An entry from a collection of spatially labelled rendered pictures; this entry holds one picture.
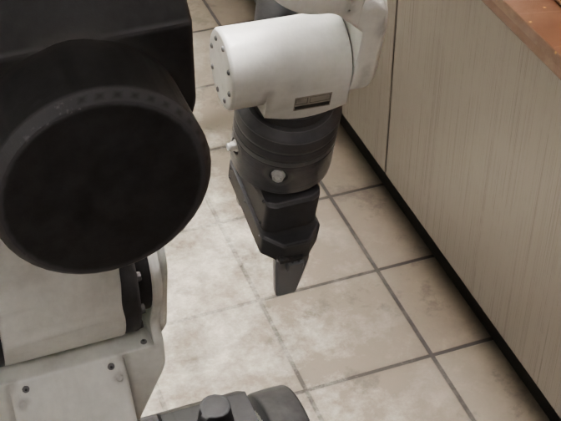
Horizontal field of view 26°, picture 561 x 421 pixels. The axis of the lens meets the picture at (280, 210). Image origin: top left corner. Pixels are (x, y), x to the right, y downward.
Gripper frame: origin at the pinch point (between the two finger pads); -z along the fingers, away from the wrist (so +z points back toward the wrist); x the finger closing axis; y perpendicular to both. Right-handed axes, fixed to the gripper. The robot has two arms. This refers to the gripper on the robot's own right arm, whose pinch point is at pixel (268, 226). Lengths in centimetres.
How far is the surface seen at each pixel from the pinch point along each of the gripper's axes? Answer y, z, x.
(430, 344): -37, -63, 13
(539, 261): -42, -31, 5
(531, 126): -41.5, -16.8, 16.0
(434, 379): -35, -61, 7
